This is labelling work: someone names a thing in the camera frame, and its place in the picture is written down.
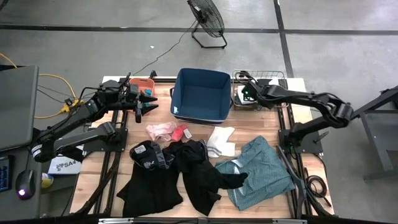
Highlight coiled black cable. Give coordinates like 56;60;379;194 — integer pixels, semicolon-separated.
304;167;332;208

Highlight black floor fan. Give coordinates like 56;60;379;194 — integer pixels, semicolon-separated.
186;0;228;50

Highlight black t-shirt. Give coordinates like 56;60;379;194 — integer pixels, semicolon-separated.
116;160;184;218

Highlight black side table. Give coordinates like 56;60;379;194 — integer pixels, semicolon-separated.
353;85;398;181

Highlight pink cloth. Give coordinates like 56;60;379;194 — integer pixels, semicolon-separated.
146;121;178;142

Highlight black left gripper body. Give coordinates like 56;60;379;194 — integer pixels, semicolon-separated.
119;83;144;123

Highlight black fan power cable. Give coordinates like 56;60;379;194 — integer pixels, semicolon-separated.
132;20;198;77

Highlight yellow ball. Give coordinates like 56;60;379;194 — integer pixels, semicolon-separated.
41;172;54;189

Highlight black keyboard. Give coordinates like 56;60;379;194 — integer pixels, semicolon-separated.
0;155;15;193

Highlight blue fabric storage bin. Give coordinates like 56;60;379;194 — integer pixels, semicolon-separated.
169;67;234;126

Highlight silver frame bar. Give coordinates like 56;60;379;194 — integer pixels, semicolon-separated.
98;217;308;224

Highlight metal wire basket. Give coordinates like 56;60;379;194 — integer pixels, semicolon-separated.
231;70;287;111

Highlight black long garment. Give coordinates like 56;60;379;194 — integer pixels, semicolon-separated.
169;139;249;217

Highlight white socks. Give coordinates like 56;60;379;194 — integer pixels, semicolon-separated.
206;126;236;159

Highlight black computer mouse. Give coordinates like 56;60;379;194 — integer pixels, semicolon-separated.
15;169;36;200

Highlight yellow extension cord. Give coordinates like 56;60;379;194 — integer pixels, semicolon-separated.
0;52;85;119

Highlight orange plastic basket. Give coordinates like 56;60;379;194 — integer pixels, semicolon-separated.
129;77;155;115

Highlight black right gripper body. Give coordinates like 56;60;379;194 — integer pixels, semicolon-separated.
233;81;261;106

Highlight black printed underwear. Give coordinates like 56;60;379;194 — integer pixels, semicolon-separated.
129;139;175;171

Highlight red cloth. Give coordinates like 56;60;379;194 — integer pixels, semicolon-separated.
171;124;193;142

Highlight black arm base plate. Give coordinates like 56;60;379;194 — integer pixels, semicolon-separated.
83;128;129;153
278;129;324;155

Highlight white cardboard box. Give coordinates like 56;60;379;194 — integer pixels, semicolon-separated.
48;155;83;175

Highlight teal dotted shirt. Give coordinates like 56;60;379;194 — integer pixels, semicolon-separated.
215;135;296;212

